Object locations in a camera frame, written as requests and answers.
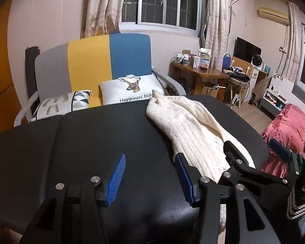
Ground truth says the beige patterned curtain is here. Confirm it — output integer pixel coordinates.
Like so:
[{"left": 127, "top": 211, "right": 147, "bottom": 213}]
[
  {"left": 80, "top": 0, "right": 134, "bottom": 39},
  {"left": 201, "top": 0, "right": 230, "bottom": 70},
  {"left": 286, "top": 0, "right": 305, "bottom": 82}
]

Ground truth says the bent metal pipe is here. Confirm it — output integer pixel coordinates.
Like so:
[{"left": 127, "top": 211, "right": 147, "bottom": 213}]
[{"left": 229, "top": 0, "right": 247, "bottom": 35}]

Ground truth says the black flat screen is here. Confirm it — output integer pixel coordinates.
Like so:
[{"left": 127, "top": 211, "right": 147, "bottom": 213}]
[{"left": 233, "top": 37, "right": 262, "bottom": 64}]

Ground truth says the dark clothes pile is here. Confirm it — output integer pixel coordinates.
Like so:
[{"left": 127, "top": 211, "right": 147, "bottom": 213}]
[{"left": 222, "top": 66, "right": 249, "bottom": 80}]

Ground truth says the wooden chair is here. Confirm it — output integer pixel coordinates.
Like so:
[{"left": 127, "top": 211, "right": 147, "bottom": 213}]
[{"left": 227, "top": 56, "right": 253, "bottom": 108}]

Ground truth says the large barred window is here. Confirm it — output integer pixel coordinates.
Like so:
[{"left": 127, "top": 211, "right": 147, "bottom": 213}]
[{"left": 121, "top": 0, "right": 202, "bottom": 31}]

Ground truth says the low white shelf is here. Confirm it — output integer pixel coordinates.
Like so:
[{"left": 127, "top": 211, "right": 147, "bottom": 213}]
[{"left": 259, "top": 88, "right": 288, "bottom": 119}]

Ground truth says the wooden wardrobe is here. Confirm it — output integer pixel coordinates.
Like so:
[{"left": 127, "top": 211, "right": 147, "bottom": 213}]
[{"left": 0, "top": 0, "right": 22, "bottom": 136}]

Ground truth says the wooden desk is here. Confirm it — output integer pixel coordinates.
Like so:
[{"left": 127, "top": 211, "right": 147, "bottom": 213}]
[{"left": 171, "top": 61, "right": 230, "bottom": 96}]

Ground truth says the brown paper bag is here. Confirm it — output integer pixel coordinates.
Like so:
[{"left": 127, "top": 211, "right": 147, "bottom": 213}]
[{"left": 202, "top": 81, "right": 219, "bottom": 98}]

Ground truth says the large clear plastic container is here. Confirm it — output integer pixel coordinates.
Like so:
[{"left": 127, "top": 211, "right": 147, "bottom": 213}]
[{"left": 198, "top": 48, "right": 211, "bottom": 69}]

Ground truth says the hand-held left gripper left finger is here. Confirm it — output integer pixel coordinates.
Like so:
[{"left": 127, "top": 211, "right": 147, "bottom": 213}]
[{"left": 20, "top": 153, "right": 127, "bottom": 244}]

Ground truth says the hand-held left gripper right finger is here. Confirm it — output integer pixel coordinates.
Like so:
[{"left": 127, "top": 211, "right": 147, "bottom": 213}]
[{"left": 174, "top": 153, "right": 282, "bottom": 244}]

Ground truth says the grey yellow blue sofa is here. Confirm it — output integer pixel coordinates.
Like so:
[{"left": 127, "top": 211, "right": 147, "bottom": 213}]
[{"left": 14, "top": 33, "right": 187, "bottom": 127}]

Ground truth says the blue folding chair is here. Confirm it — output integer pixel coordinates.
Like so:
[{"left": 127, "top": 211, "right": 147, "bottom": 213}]
[{"left": 222, "top": 53, "right": 232, "bottom": 69}]

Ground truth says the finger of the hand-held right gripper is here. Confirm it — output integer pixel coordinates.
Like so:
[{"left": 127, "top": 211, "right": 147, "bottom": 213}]
[
  {"left": 269, "top": 138, "right": 305, "bottom": 175},
  {"left": 218, "top": 140, "right": 295, "bottom": 196}
]

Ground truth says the small white fan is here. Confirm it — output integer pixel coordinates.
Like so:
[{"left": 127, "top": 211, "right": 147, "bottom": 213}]
[{"left": 252, "top": 54, "right": 263, "bottom": 69}]

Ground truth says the white knit sweater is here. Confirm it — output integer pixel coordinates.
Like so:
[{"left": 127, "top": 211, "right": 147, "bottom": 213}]
[{"left": 146, "top": 90, "right": 257, "bottom": 237}]

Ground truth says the white deer print pillow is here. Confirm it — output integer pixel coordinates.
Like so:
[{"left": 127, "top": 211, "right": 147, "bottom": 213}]
[{"left": 99, "top": 74, "right": 166, "bottom": 106}]

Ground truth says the pink ruffled bedspread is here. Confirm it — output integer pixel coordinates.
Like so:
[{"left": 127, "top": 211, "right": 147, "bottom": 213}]
[{"left": 260, "top": 103, "right": 305, "bottom": 178}]

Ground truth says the wall air conditioner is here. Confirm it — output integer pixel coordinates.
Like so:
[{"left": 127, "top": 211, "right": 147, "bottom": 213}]
[{"left": 256, "top": 6, "right": 290, "bottom": 26}]

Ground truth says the geometric patterned pillow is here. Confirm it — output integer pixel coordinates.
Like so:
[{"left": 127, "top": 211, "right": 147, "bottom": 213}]
[{"left": 30, "top": 90, "right": 92, "bottom": 122}]

